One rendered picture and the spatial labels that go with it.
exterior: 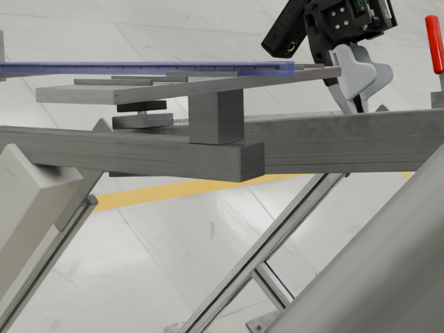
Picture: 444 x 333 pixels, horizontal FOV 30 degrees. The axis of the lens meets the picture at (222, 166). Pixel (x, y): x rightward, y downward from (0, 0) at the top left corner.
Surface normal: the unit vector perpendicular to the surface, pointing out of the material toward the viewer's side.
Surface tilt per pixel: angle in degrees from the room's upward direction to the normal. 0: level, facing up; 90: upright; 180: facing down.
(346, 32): 90
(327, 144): 90
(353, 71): 90
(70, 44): 0
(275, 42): 89
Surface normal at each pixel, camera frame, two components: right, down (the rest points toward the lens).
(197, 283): 0.54, -0.69
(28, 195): -0.54, 0.14
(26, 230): 0.64, 0.71
